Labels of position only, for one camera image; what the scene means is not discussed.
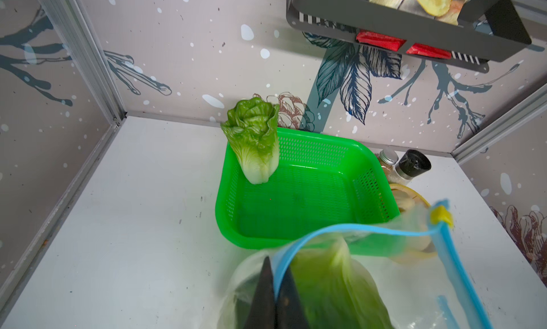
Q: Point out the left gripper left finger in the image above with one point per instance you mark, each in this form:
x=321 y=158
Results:
x=262 y=313

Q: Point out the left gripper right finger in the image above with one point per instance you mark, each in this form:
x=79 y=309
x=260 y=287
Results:
x=289 y=310

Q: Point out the chinese cabbage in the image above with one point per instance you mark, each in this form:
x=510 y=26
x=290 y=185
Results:
x=251 y=129
x=335 y=291

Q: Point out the clear zipper bag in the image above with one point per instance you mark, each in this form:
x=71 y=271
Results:
x=432 y=293

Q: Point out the upright chinese cabbage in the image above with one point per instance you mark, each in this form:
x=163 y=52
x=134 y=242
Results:
x=251 y=129

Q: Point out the green plastic basket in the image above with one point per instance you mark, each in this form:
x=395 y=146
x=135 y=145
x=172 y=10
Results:
x=320 y=181

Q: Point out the yellow bamboo steamer bowl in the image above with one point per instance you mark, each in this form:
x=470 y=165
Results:
x=412 y=218

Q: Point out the metal cap spice jar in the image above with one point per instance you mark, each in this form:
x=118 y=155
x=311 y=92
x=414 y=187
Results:
x=387 y=158

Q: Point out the black cap pepper grinder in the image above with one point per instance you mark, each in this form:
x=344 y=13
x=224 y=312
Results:
x=411 y=165

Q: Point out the black wall basket shelf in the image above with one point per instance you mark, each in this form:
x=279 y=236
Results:
x=488 y=30

